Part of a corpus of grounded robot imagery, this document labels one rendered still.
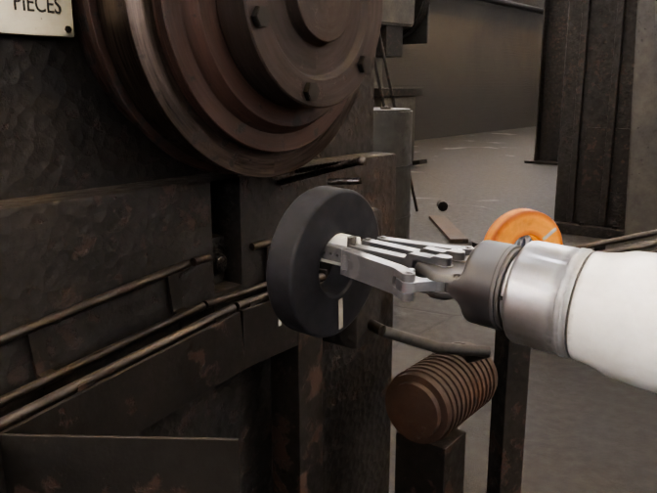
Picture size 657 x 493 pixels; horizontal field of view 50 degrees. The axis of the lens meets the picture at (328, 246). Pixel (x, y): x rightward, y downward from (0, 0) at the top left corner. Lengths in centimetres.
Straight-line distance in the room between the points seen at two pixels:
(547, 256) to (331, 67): 47
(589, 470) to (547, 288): 154
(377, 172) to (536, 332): 84
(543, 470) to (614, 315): 152
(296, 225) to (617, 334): 30
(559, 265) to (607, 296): 5
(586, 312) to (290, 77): 48
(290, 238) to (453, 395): 63
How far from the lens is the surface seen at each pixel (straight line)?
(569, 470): 207
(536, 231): 134
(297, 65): 90
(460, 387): 124
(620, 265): 57
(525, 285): 58
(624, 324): 55
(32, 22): 91
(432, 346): 123
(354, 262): 65
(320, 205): 67
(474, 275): 60
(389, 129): 370
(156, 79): 84
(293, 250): 65
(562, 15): 983
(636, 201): 363
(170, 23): 84
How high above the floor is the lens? 100
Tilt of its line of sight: 13 degrees down
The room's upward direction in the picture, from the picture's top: straight up
